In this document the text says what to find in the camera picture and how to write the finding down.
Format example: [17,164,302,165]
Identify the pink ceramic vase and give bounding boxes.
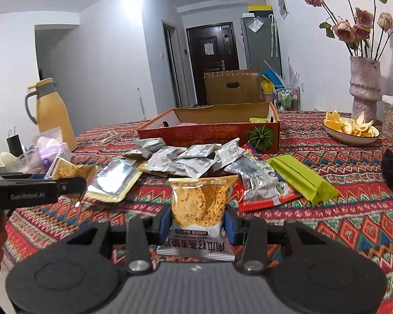
[349,56,383,122]

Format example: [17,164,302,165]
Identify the dried pink roses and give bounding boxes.
[298,0,393,61]

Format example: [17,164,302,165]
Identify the blue plastic sheet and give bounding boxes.
[261,60,286,88]

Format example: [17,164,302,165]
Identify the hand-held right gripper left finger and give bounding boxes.
[61,203,172,275]

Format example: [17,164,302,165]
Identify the bag of purple tissue packs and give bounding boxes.
[34,127,73,175]

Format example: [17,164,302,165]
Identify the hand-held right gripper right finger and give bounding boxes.
[224,207,330,275]

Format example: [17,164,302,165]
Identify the red-edged silver packet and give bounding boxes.
[224,144,301,212]

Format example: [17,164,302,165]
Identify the patterned red tablecloth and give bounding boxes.
[2,109,393,314]

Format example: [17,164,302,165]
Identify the storage cart with bottles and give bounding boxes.
[264,85,301,112]

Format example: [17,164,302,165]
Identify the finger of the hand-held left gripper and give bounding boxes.
[54,177,86,200]

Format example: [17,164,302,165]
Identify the dark entrance door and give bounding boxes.
[186,22,240,106]

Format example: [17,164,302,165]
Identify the white folded umbrella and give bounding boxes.
[269,14,280,58]

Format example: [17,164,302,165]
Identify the bowl of yellow peels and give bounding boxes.
[324,109,375,137]

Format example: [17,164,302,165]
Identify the orange cardboard box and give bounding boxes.
[138,102,280,155]

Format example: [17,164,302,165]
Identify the yellow oat crisp packet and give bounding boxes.
[156,175,239,263]
[45,157,97,207]

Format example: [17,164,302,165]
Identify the yellow thermos jug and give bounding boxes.
[24,78,79,153]

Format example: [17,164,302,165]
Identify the white bowl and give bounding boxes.
[323,118,380,147]

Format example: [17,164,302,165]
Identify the pile of silver snack packets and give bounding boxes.
[121,137,249,180]

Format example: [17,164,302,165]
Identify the brown cardboard box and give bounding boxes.
[203,69,261,106]

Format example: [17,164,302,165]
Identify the purple feather decoration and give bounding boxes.
[287,57,301,89]

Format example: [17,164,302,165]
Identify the small black paper bag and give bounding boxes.
[6,127,24,158]

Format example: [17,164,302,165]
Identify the white mop handle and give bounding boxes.
[137,87,149,122]

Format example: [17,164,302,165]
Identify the glass cup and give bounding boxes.
[19,147,47,175]

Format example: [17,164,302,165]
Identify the grey refrigerator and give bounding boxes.
[240,15,283,80]

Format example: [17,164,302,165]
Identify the long green snack packet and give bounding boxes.
[265,155,340,208]

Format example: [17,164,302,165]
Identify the gold-edged foil packet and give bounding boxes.
[85,157,144,203]

